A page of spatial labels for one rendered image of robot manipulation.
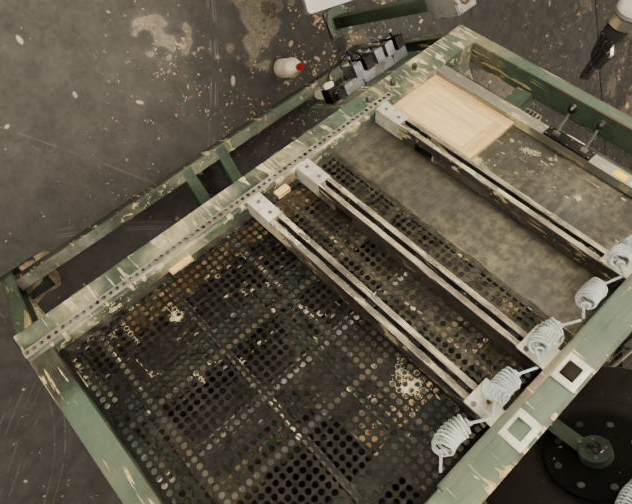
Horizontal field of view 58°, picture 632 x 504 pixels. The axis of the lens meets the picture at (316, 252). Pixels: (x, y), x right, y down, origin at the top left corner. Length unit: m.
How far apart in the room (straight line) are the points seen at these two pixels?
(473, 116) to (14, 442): 2.54
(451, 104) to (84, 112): 1.60
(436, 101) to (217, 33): 1.16
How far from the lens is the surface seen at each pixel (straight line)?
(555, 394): 1.74
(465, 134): 2.34
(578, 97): 2.55
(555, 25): 4.71
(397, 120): 2.28
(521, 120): 2.40
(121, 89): 2.83
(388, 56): 2.57
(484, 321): 1.81
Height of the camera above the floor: 2.74
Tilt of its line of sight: 55 degrees down
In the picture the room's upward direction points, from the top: 112 degrees clockwise
